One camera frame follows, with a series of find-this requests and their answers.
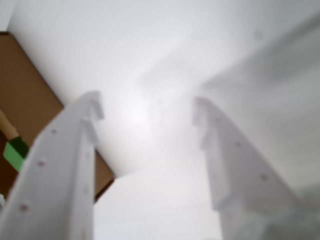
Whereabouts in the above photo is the brown cardboard box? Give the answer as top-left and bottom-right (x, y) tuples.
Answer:
(0, 31), (115, 204)

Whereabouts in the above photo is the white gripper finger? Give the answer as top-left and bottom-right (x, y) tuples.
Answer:
(191, 96), (303, 240)
(0, 90), (105, 240)

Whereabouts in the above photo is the green cube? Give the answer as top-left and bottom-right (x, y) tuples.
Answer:
(3, 136), (30, 173)

